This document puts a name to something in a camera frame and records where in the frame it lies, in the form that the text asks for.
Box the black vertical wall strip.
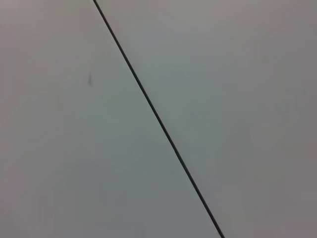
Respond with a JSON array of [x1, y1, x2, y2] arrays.
[[92, 0, 226, 238]]

